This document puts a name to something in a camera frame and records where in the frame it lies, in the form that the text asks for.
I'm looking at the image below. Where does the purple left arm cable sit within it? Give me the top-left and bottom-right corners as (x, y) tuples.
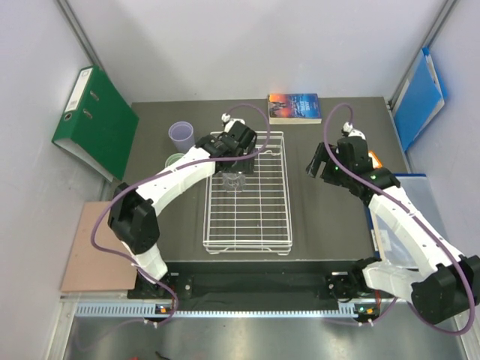
(91, 103), (272, 323)

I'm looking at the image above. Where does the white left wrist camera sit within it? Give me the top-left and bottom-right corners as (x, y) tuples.
(221, 113), (245, 133)

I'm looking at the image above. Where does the brown cardboard sheet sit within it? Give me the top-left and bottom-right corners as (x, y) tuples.
(60, 202), (137, 293)

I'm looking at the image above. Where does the orange key tag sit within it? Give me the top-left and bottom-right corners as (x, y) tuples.
(368, 151), (383, 169)

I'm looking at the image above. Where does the grey cable duct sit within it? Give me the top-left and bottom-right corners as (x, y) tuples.
(75, 302), (377, 319)

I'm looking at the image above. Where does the blue folder on wall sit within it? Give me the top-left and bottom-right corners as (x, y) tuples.
(393, 47), (447, 151)

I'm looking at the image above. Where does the clear glass cup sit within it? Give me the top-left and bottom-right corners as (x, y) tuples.
(222, 172), (246, 192)

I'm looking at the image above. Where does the paperback book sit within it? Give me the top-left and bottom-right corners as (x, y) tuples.
(267, 93), (322, 125)

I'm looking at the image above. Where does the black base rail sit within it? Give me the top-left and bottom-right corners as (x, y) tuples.
(127, 258), (383, 301)

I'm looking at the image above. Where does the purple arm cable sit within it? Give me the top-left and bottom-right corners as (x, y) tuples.
(322, 103), (476, 335)
(91, 103), (272, 323)

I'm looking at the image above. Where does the tall green cup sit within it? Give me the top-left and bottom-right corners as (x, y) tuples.
(164, 153), (185, 168)

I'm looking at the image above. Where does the white wire dish rack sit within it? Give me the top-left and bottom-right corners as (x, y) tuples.
(202, 131), (293, 256)

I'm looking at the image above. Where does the tall purple cup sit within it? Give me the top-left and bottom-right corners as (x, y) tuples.
(168, 121), (195, 153)

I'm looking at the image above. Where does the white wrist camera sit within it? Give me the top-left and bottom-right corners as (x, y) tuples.
(221, 113), (245, 133)
(341, 121), (366, 140)

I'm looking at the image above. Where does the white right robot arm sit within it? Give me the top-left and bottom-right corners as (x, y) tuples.
(306, 136), (479, 325)

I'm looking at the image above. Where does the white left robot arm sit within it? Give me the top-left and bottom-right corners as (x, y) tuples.
(108, 120), (257, 298)

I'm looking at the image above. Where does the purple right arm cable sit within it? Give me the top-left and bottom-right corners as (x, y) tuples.
(322, 103), (476, 335)

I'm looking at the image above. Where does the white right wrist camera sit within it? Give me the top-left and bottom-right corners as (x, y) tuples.
(341, 121), (366, 140)

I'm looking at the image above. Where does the green ring binder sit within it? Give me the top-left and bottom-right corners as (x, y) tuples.
(52, 66), (139, 182)

